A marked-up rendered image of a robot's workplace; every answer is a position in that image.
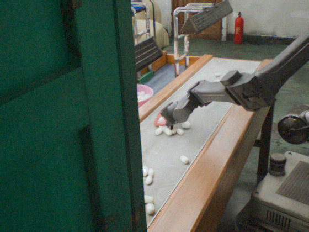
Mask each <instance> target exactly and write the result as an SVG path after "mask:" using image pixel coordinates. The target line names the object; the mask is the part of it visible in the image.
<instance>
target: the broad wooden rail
mask: <svg viewBox="0 0 309 232"><path fill-rule="evenodd" d="M271 61H272V59H265V60H264V61H262V62H261V63H260V65H259V66H258V68H257V69H256V71H258V70H259V69H260V68H262V67H264V66H265V65H267V64H268V63H269V62H271ZM270 106H271V105H270ZM270 106H269V107H264V108H260V109H259V110H258V111H256V112H248V111H246V110H245V109H244V108H243V107H242V106H238V105H235V104H233V105H232V106H231V107H230V109H229V111H228V112H227V114H226V115H225V116H224V118H223V120H222V121H221V123H220V124H219V126H218V127H217V128H216V129H215V132H214V133H213V134H212V135H211V138H210V139H209V140H208V141H207V143H206V144H205V146H204V147H203V149H202V151H201V152H200V153H199V155H198V156H197V158H196V159H195V160H194V162H193V164H192V165H191V167H190V168H189V169H188V171H187V172H186V174H185V176H184V177H183V178H182V180H181V181H180V182H179V184H178V186H177V187H176V188H175V190H174V192H173V193H172V194H171V196H170V198H169V199H168V200H167V201H166V204H165V205H164V206H163V207H162V209H161V211H160V212H159V213H158V215H157V216H156V218H155V219H154V221H153V222H152V224H151V225H150V227H149V228H148V229H147V232H215V231H216V229H217V226H218V224H219V222H220V220H221V217H222V215H223V213H224V211H225V208H226V206H227V204H228V202H229V200H230V197H231V194H232V193H233V190H234V188H235V186H236V184H237V182H238V179H239V177H240V175H241V173H242V170H243V168H244V166H245V164H246V161H247V159H248V156H249V154H250V152H251V149H252V147H253V145H254V142H255V140H256V139H257V136H258V133H259V132H260V129H261V127H262V124H263V123H264V120H265V117H266V115H267V114H268V111H269V108H270Z"/></svg>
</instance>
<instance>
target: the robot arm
mask: <svg viewBox="0 0 309 232"><path fill-rule="evenodd" d="M307 62H309V28H308V29H307V30H306V31H305V32H304V33H302V34H301V35H300V36H299V37H298V38H297V39H296V40H295V41H294V42H293V43H291V44H290V45H289V46H288V47H287V48H286V49H285V50H283V52H281V53H280V54H279V55H278V56H277V57H276V58H275V59H273V60H272V61H271V62H269V63H268V64H267V65H265V66H264V67H262V68H260V69H259V70H258V71H255V72H254V73H252V74H250V73H246V72H241V73H240V72H238V70H231V71H229V72H228V73H227V74H226V75H225V76H223V78H222V79H221V80H219V81H217V82H210V81H206V80H201V81H197V82H196V83H194V84H193V85H192V86H190V87H189V88H188V90H187V95H186V96H183V97H182V98H181V99H179V100H178V101H176V102H174V103H173V102H171V103H168V104H167V105H166V106H165V107H164V108H162V110H161V111H160V112H158V116H157V118H156V119H155V120H154V122H153V124H154V125H155V126H166V127H168V128H169V127H170V126H172V125H173V124H174V123H175V122H176V121H177V122H179V123H184V122H186V121H187V120H188V118H189V116H190V115H191V113H192V112H193V111H194V109H195V108H196V109H197V108H198V106H199V107H200V108H202V107H203V106H207V105H208V104H210V103H211V102H228V103H233V104H235V105H238V106H242V107H243V108H244V109H245V110H246V111H248V112H256V111H258V110H259V109H260V108H264V107H269V106H270V105H271V104H273V103H274V102H275V101H276V100H277V99H276V98H275V97H274V96H275V95H276V94H277V93H278V92H279V90H280V89H281V87H282V86H283V85H284V83H285V82H286V81H287V80H288V79H289V78H290V77H291V76H292V75H293V74H294V73H296V72H297V71H298V70H299V69H300V68H301V67H302V66H304V65H305V64H306V63H307ZM161 116H162V118H163V119H164V120H165V121H163V122H160V123H158V120H159V118H160V117H161Z"/></svg>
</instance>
